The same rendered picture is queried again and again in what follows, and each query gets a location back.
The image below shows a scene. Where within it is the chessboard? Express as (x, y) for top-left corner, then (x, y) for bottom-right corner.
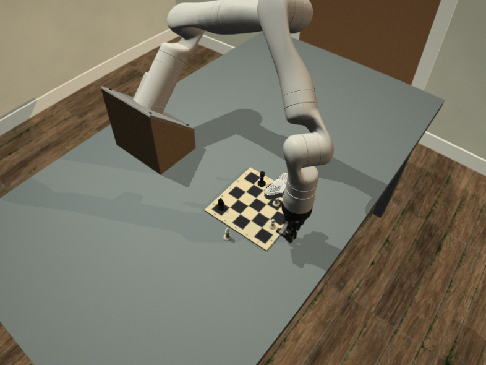
(205, 167), (284, 251)

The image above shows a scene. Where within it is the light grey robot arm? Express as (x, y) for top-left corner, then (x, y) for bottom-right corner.
(133, 0), (334, 214)

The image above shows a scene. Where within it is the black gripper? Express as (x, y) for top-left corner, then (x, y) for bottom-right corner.
(276, 203), (312, 243)

